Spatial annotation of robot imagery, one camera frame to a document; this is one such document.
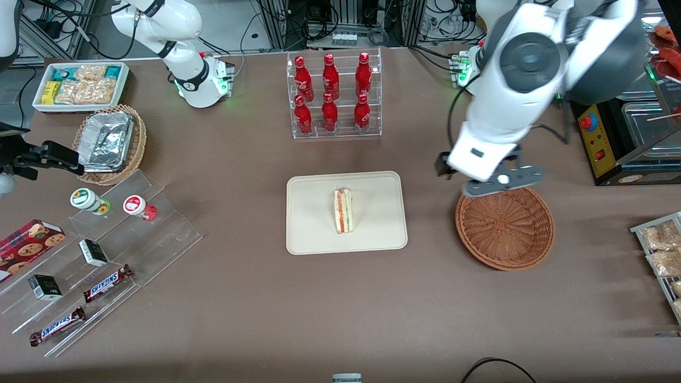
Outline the triangular sandwich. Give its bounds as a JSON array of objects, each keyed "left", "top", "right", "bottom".
[{"left": 333, "top": 186, "right": 354, "bottom": 235}]

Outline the round brown wicker basket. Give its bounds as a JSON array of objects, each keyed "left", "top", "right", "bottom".
[{"left": 455, "top": 186, "right": 555, "bottom": 271}]

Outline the light wicker basket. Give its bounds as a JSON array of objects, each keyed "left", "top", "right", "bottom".
[{"left": 72, "top": 104, "right": 147, "bottom": 186}]

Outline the beige rectangular tray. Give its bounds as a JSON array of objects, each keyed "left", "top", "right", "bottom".
[{"left": 286, "top": 171, "right": 408, "bottom": 255}]

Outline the stack of foil trays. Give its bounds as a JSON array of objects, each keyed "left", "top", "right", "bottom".
[{"left": 78, "top": 111, "right": 135, "bottom": 173}]

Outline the green lid cup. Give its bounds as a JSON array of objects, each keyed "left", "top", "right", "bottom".
[{"left": 70, "top": 188, "right": 111, "bottom": 215}]

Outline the clear bag of crackers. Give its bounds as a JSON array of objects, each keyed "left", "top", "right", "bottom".
[
  {"left": 55, "top": 80, "right": 88, "bottom": 105},
  {"left": 73, "top": 64, "right": 108, "bottom": 83},
  {"left": 85, "top": 79, "right": 117, "bottom": 104}
]

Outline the red cookie box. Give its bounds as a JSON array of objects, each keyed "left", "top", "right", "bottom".
[{"left": 0, "top": 219, "right": 67, "bottom": 282}]

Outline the red lid cup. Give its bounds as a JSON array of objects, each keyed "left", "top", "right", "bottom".
[{"left": 123, "top": 195, "right": 157, "bottom": 221}]

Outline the white snack bin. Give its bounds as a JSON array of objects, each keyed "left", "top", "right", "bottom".
[{"left": 32, "top": 62, "right": 130, "bottom": 114}]

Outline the red cola bottle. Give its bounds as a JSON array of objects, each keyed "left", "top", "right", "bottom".
[
  {"left": 294, "top": 56, "right": 314, "bottom": 103},
  {"left": 294, "top": 95, "right": 313, "bottom": 135},
  {"left": 354, "top": 93, "right": 371, "bottom": 134},
  {"left": 321, "top": 93, "right": 339, "bottom": 132},
  {"left": 322, "top": 54, "right": 340, "bottom": 101},
  {"left": 355, "top": 52, "right": 372, "bottom": 98}
]

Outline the small black white box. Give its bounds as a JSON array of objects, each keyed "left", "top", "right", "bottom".
[
  {"left": 79, "top": 239, "right": 109, "bottom": 268},
  {"left": 28, "top": 274, "right": 63, "bottom": 302}
]

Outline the clear acrylic bottle rack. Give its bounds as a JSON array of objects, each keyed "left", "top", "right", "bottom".
[{"left": 286, "top": 47, "right": 383, "bottom": 140}]

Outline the black machine yellow control panel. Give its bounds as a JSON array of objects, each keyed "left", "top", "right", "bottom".
[{"left": 569, "top": 0, "right": 681, "bottom": 187}]

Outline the clear acrylic stepped display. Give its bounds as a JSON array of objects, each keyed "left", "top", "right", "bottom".
[{"left": 0, "top": 169, "right": 203, "bottom": 358}]

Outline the snickers bar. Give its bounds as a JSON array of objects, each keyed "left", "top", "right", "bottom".
[
  {"left": 83, "top": 264, "right": 133, "bottom": 304},
  {"left": 29, "top": 306, "right": 86, "bottom": 347}
]

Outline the black right wrist camera bracket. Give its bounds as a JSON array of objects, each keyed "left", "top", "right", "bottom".
[{"left": 0, "top": 121, "right": 31, "bottom": 176}]

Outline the black cable loop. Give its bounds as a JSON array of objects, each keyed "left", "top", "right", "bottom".
[{"left": 460, "top": 357, "right": 538, "bottom": 383}]

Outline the grey wire tray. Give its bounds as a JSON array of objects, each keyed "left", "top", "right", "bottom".
[{"left": 630, "top": 211, "right": 681, "bottom": 326}]

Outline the black aluminium frame rack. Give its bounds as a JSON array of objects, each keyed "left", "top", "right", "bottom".
[{"left": 255, "top": 0, "right": 426, "bottom": 51}]

